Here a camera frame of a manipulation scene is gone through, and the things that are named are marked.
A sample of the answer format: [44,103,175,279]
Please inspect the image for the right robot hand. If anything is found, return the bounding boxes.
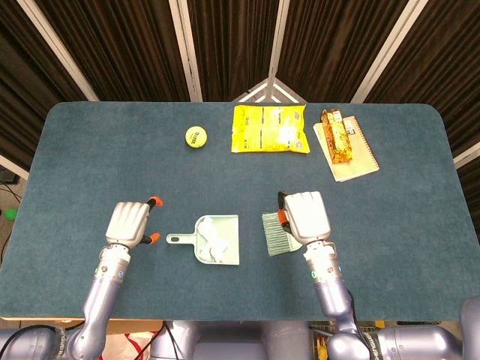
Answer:
[276,190,332,245]

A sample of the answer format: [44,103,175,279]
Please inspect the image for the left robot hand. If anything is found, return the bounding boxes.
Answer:
[104,196,164,249]

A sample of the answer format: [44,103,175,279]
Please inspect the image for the mint green hand broom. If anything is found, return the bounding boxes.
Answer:
[261,211,303,258]

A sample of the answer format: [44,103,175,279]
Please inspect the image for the mint green plastic dustpan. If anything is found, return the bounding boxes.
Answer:
[166,214,240,266]

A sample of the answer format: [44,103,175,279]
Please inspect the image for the blue table mat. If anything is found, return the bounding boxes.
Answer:
[0,101,480,322]

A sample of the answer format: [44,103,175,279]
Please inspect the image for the beige spiral notebook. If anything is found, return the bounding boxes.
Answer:
[313,115,380,183]

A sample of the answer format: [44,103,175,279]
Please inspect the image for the gold brown snack packet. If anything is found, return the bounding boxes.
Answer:
[319,109,355,165]

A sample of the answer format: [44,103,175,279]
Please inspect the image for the yellow snack bag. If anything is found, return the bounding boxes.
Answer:
[229,104,311,154]

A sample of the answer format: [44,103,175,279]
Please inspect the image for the yellow tennis ball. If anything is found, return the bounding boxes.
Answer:
[184,126,208,149]

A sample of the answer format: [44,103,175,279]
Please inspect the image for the red and white bag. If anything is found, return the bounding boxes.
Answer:
[99,331,159,360]

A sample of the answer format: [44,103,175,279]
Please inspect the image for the grey robot torso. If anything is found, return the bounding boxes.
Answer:
[149,320,331,360]

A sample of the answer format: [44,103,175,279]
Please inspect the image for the dark brown curtain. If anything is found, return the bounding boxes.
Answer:
[0,0,480,233]

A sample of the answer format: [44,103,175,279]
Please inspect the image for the white metal frame pole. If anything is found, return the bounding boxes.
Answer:
[0,154,30,180]
[266,0,292,82]
[350,0,431,104]
[16,0,100,102]
[168,0,204,103]
[452,141,480,169]

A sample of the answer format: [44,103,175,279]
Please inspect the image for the white triangular frame base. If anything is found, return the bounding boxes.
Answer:
[232,77,307,104]

